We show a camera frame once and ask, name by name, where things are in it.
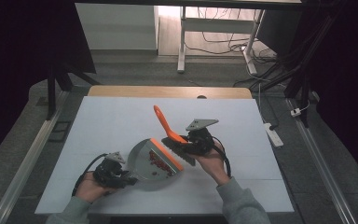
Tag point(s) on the wooden table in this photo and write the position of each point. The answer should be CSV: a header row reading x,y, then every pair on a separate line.
x,y
155,91

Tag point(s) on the white power strip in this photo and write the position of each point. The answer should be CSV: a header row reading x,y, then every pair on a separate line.
x,y
274,135

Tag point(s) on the grey dustpan with orange edge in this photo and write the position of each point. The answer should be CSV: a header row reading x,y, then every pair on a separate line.
x,y
143,165

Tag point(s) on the person's left hand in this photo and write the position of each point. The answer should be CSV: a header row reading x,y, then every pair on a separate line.
x,y
90,188

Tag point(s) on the white cabinet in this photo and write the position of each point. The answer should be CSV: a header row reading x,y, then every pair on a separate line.
x,y
118,26

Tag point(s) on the person's right hand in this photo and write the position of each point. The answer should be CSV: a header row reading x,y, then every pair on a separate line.
x,y
214,165

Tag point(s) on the white desk frame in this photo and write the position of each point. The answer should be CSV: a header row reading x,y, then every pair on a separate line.
x,y
217,25

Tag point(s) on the small white adapter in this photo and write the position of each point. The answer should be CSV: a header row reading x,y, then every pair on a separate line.
x,y
296,112

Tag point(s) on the white foam board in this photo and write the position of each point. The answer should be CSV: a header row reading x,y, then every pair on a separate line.
x,y
112,121

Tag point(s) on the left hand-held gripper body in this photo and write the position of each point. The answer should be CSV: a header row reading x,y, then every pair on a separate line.
x,y
108,174

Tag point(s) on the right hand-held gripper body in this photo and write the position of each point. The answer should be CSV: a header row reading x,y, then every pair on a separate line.
x,y
202,140

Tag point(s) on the dark curtain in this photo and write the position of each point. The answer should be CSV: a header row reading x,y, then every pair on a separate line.
x,y
15,62
351,77

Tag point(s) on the black metal stand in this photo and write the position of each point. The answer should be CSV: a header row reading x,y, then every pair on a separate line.
x,y
52,93
298,74

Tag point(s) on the aluminium floor rail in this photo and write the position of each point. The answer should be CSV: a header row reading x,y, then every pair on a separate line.
x,y
320,168
28,165

